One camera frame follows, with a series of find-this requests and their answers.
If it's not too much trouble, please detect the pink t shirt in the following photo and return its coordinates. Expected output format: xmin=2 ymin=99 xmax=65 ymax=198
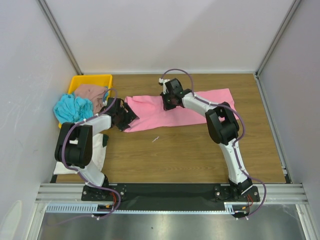
xmin=124 ymin=87 xmax=236 ymax=133

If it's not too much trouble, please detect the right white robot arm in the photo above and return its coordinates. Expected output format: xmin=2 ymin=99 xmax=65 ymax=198
xmin=158 ymin=78 xmax=253 ymax=201

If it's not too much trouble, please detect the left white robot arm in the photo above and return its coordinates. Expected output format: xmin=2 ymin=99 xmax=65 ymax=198
xmin=54 ymin=97 xmax=139 ymax=201

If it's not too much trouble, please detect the dark green folded shirt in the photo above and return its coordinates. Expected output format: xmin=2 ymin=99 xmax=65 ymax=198
xmin=102 ymin=134 xmax=109 ymax=148

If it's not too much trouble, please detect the mauve t shirt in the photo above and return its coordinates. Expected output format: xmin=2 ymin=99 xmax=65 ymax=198
xmin=74 ymin=84 xmax=108 ymax=114

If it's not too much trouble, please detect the yellow plastic bin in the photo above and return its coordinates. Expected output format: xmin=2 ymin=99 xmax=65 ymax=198
xmin=58 ymin=74 xmax=113 ymax=127

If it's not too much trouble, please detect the folded white t shirt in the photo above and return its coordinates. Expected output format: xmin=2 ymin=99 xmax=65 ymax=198
xmin=53 ymin=133 xmax=107 ymax=175

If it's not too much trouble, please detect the turquoise t shirt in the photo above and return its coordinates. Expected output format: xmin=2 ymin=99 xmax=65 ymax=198
xmin=53 ymin=91 xmax=109 ymax=124

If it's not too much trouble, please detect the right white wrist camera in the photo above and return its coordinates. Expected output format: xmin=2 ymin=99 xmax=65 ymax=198
xmin=158 ymin=78 xmax=170 ymax=94

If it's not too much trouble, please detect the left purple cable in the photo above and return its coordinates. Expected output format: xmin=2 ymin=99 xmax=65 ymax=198
xmin=56 ymin=87 xmax=123 ymax=224

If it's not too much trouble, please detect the purple cable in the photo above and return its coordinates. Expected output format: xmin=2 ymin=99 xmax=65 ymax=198
xmin=159 ymin=69 xmax=267 ymax=221
xmin=56 ymin=87 xmax=123 ymax=224

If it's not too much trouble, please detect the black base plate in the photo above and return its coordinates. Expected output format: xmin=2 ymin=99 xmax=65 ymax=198
xmin=82 ymin=182 xmax=262 ymax=211

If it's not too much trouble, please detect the grey slotted cable duct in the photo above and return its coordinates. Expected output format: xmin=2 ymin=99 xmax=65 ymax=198
xmin=46 ymin=202 xmax=249 ymax=216

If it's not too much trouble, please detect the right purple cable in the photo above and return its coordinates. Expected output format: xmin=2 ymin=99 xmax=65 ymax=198
xmin=159 ymin=69 xmax=267 ymax=221

